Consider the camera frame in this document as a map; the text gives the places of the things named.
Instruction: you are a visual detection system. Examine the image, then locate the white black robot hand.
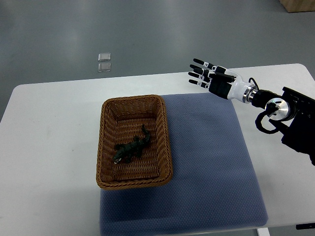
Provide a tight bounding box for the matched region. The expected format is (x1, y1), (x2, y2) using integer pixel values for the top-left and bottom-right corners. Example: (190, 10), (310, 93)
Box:
(189, 59), (258, 103)

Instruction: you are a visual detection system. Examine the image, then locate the dark green toy crocodile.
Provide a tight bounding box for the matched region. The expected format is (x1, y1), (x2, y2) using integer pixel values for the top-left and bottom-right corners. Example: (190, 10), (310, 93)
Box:
(113, 125), (151, 164)

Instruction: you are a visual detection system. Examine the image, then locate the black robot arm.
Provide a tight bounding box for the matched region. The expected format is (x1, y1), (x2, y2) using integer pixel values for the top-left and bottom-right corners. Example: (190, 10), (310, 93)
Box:
(249, 87), (315, 165)

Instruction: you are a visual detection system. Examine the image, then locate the brown wicker basket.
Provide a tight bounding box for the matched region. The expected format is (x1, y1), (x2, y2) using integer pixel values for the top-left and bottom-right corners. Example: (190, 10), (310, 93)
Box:
(96, 95), (173, 190)

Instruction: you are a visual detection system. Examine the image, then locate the wooden box corner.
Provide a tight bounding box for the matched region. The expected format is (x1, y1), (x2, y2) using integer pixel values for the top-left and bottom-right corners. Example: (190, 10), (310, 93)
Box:
(280, 0), (315, 13)

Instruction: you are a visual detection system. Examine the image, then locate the blue-grey padded mat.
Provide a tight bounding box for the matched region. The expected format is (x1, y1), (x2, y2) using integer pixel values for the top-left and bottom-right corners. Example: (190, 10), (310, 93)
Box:
(99, 93), (268, 236)

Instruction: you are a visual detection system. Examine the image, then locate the lower clear floor plate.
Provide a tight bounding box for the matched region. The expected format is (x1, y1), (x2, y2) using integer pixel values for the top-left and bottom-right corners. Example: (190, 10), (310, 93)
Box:
(98, 62), (111, 72)

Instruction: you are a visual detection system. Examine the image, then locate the clear floor plate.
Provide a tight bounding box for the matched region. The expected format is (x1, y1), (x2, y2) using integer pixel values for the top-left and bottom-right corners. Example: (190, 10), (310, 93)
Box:
(98, 53), (111, 61)
(98, 62), (111, 72)

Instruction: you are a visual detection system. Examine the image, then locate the upper clear floor plate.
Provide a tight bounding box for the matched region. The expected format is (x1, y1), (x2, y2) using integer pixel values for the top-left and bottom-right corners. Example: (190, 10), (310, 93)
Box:
(98, 53), (111, 61)

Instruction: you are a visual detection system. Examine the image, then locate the white table leg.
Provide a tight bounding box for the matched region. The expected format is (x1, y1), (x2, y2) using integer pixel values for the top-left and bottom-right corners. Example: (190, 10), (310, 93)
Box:
(256, 228), (270, 236)

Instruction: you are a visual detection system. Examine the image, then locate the black table control panel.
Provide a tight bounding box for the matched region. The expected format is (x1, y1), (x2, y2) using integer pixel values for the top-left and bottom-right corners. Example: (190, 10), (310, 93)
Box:
(296, 223), (315, 230)

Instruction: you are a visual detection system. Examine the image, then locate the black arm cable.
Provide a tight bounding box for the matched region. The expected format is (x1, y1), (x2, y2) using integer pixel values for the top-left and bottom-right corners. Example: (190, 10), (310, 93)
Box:
(248, 77), (260, 90)

